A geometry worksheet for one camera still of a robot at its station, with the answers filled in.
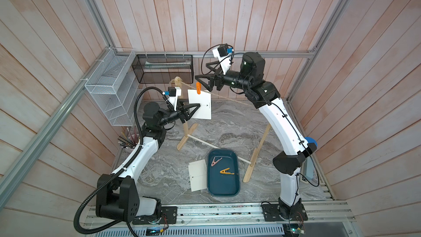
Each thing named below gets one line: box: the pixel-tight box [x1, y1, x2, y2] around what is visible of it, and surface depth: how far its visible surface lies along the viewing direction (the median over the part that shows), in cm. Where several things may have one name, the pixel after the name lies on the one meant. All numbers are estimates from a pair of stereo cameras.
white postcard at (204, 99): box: [187, 88, 212, 120], surface depth 69 cm
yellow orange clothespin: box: [219, 167, 235, 175], surface depth 87 cm
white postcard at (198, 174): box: [188, 159, 208, 193], surface depth 87 cm
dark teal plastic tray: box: [207, 148, 241, 197], surface depth 88 cm
